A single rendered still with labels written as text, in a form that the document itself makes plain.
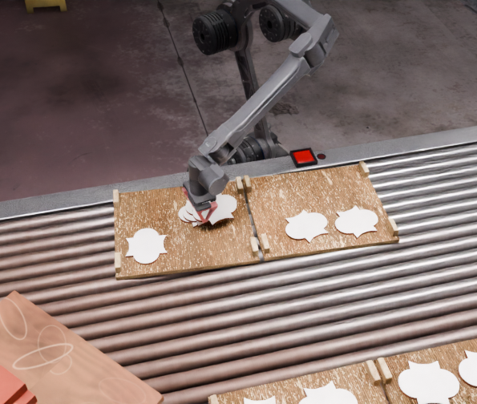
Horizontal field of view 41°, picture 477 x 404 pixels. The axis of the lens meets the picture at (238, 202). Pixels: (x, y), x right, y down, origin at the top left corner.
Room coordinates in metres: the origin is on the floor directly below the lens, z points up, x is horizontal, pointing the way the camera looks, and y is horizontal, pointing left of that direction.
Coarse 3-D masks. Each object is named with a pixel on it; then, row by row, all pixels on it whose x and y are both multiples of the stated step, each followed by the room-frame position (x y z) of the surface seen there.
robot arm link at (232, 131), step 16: (304, 48) 1.54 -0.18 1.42; (288, 64) 1.54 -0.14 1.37; (304, 64) 1.54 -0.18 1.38; (320, 64) 1.58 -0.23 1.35; (272, 80) 1.51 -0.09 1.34; (288, 80) 1.51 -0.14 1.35; (256, 96) 1.48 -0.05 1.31; (272, 96) 1.47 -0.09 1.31; (240, 112) 1.45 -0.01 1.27; (256, 112) 1.44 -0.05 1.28; (224, 128) 1.41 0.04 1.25; (240, 128) 1.41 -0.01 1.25; (224, 144) 1.38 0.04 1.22; (224, 160) 1.38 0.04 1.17
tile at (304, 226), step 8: (296, 216) 1.38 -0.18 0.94; (304, 216) 1.38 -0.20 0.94; (312, 216) 1.38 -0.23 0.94; (320, 216) 1.38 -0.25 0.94; (288, 224) 1.34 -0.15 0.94; (296, 224) 1.34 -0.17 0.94; (304, 224) 1.34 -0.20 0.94; (312, 224) 1.34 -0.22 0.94; (320, 224) 1.34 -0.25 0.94; (288, 232) 1.31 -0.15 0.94; (296, 232) 1.31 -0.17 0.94; (304, 232) 1.31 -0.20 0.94; (312, 232) 1.31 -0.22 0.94; (320, 232) 1.31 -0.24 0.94
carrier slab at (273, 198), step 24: (336, 168) 1.61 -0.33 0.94; (264, 192) 1.49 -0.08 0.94; (288, 192) 1.49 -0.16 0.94; (312, 192) 1.49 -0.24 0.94; (336, 192) 1.49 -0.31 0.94; (360, 192) 1.49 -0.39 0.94; (264, 216) 1.38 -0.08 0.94; (288, 216) 1.38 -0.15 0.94; (336, 216) 1.38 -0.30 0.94; (384, 216) 1.38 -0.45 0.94; (288, 240) 1.28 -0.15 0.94; (312, 240) 1.28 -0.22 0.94; (336, 240) 1.28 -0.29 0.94; (360, 240) 1.28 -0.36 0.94; (384, 240) 1.28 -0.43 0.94
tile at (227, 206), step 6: (216, 198) 1.42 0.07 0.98; (222, 198) 1.42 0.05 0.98; (228, 198) 1.42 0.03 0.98; (222, 204) 1.39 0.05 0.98; (228, 204) 1.39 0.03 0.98; (234, 204) 1.39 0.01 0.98; (216, 210) 1.37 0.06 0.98; (222, 210) 1.37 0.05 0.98; (228, 210) 1.37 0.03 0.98; (234, 210) 1.37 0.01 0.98; (198, 216) 1.34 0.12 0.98; (204, 216) 1.34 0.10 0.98; (210, 216) 1.34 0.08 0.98; (216, 216) 1.34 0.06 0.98; (222, 216) 1.34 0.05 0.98; (228, 216) 1.34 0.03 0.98; (210, 222) 1.32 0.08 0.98; (216, 222) 1.32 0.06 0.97
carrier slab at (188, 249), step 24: (144, 192) 1.49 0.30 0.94; (168, 192) 1.49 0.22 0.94; (120, 216) 1.38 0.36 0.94; (144, 216) 1.38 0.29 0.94; (168, 216) 1.38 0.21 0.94; (240, 216) 1.38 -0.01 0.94; (120, 240) 1.28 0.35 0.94; (168, 240) 1.28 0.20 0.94; (192, 240) 1.28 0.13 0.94; (216, 240) 1.28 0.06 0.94; (240, 240) 1.28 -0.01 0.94; (168, 264) 1.19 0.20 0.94; (192, 264) 1.19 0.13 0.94; (216, 264) 1.19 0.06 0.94; (240, 264) 1.20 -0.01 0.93
